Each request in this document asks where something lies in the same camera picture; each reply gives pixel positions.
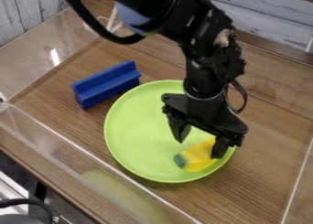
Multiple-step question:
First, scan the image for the black cable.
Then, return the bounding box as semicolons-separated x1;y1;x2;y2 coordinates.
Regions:
0;198;52;224

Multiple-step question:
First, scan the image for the yellow toy banana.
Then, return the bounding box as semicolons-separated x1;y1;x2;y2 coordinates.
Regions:
174;137;217;173

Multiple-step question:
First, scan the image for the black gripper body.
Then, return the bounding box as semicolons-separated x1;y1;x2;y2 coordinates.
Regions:
162;93;249;146

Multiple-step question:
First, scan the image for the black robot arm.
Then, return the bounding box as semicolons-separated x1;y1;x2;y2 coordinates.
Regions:
66;0;249;158

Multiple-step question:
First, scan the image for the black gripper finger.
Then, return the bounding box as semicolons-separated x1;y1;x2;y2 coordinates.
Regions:
211;136;230;159
167;114;191;143

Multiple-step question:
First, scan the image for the blue plastic block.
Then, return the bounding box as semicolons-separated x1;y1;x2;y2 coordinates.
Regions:
71;60;142;110

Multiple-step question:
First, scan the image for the clear acrylic front wall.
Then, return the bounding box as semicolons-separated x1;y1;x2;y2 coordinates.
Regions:
0;102;201;224

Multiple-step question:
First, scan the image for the green plastic plate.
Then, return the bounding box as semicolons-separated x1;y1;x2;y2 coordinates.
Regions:
104;80;236;184

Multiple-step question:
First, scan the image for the clear acrylic corner bracket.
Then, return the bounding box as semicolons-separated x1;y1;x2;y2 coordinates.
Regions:
96;7;122;35

